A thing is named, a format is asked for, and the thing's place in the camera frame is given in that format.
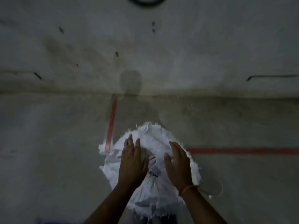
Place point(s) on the person's right forearm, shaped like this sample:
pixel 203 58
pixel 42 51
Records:
pixel 200 207

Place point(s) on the person's left hand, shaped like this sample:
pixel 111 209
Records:
pixel 131 165

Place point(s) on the person's left middle finger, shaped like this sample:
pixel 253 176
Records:
pixel 129 144

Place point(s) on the white woven sack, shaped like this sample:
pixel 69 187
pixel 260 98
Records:
pixel 156 188

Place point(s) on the clear round plastic disc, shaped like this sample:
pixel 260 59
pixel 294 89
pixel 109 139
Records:
pixel 213 186

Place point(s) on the person's left forearm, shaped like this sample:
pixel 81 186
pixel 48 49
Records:
pixel 112 205

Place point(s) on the person's left thumb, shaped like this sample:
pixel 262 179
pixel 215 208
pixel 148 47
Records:
pixel 145 163

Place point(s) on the person's right thumb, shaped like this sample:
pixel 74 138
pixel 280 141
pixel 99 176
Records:
pixel 167 162

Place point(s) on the person's right hand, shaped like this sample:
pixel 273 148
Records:
pixel 181 169

